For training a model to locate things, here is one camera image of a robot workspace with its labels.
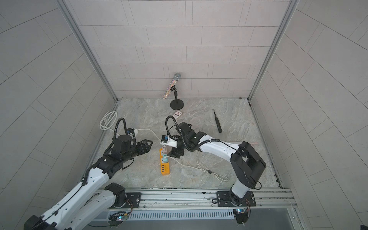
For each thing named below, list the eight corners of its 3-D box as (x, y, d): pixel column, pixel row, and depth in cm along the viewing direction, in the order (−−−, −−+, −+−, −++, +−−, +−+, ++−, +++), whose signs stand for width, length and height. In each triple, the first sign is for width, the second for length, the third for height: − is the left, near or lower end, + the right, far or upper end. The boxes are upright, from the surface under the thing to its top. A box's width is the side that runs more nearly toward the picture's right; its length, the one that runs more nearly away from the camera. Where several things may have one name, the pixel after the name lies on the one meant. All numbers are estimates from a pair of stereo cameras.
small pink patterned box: (171, 116, 108) (171, 115, 106) (177, 110, 111) (177, 109, 110) (177, 120, 106) (177, 118, 104) (183, 114, 109) (183, 112, 108)
